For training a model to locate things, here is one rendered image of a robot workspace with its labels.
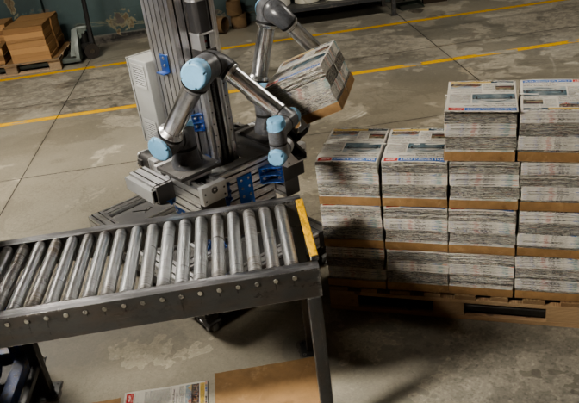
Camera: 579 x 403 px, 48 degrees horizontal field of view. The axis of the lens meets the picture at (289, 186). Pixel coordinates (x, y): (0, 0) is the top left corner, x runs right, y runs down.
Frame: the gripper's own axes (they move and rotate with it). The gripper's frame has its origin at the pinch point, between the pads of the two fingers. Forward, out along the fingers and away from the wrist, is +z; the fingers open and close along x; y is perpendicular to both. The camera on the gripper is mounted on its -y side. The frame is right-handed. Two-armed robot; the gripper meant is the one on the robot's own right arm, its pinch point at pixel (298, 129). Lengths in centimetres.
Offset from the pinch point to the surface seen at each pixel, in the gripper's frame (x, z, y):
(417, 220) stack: -34, -7, -57
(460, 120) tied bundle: -68, -7, -19
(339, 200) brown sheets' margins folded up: -4.4, -6.2, -36.6
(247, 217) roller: 15, -52, -11
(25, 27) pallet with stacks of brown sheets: 425, 411, 121
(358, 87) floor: 62, 325, -79
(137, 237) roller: 53, -69, 4
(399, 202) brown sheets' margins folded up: -29, -7, -47
